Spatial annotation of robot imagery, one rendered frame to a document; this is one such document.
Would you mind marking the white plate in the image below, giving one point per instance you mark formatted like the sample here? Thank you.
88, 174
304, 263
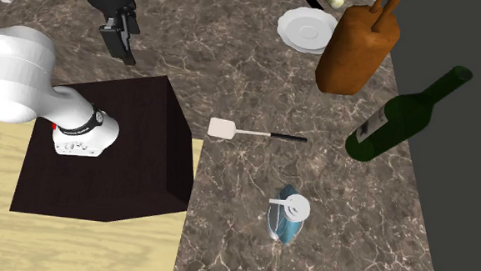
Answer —
308, 30

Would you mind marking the blue soap dispenser bottle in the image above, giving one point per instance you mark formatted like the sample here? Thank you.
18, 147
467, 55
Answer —
285, 222

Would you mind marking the dark robot stand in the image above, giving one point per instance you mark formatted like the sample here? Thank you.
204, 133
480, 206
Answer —
142, 147

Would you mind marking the dark green wine bottle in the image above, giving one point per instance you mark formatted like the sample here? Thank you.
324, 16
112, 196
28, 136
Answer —
395, 121

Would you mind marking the brown wooden knife block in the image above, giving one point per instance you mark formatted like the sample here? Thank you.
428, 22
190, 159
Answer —
356, 50

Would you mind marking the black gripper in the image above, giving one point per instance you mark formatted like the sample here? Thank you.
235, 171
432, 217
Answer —
108, 1

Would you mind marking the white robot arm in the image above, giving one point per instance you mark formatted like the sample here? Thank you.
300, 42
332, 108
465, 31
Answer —
19, 80

